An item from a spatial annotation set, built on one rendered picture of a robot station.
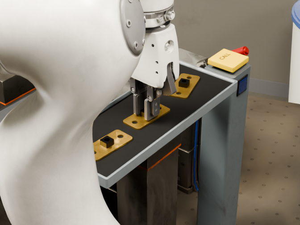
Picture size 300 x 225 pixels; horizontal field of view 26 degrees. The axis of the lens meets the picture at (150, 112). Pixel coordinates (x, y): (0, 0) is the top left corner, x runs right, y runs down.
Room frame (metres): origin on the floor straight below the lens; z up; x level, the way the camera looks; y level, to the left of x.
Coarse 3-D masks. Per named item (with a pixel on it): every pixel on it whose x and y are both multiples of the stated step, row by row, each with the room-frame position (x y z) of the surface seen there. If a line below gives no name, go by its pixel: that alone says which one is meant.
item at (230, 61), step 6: (216, 54) 1.15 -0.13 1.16; (222, 54) 1.15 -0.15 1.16; (228, 54) 1.15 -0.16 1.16; (234, 54) 1.15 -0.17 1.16; (240, 54) 1.15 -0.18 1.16; (210, 60) 1.13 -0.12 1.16; (216, 60) 1.13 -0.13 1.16; (222, 60) 1.13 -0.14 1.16; (228, 60) 1.13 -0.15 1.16; (234, 60) 1.13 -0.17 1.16; (240, 60) 1.13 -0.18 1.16; (246, 60) 1.14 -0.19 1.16; (216, 66) 1.12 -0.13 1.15; (222, 66) 1.11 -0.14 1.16; (228, 66) 1.11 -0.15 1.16; (234, 66) 1.11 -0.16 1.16; (240, 66) 1.12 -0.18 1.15
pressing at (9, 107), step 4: (32, 92) 1.28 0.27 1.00; (24, 96) 1.26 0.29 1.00; (28, 96) 1.26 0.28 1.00; (16, 100) 1.24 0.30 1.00; (20, 100) 1.24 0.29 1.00; (8, 104) 1.23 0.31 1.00; (12, 104) 1.22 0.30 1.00; (16, 104) 1.22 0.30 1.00; (0, 108) 1.21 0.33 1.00; (4, 108) 1.20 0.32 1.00; (8, 108) 1.20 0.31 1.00; (12, 108) 1.20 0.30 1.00; (0, 112) 1.19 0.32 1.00; (4, 112) 1.19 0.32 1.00; (0, 116) 1.17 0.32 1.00; (4, 116) 1.17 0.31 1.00; (0, 120) 1.16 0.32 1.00
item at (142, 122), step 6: (162, 108) 0.95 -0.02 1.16; (168, 108) 0.95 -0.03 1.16; (138, 114) 0.93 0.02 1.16; (162, 114) 0.93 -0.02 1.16; (126, 120) 0.91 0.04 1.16; (132, 120) 0.91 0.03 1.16; (138, 120) 0.91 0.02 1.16; (144, 120) 0.91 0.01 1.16; (150, 120) 0.91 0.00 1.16; (132, 126) 0.89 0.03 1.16; (138, 126) 0.89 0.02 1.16; (144, 126) 0.90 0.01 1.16
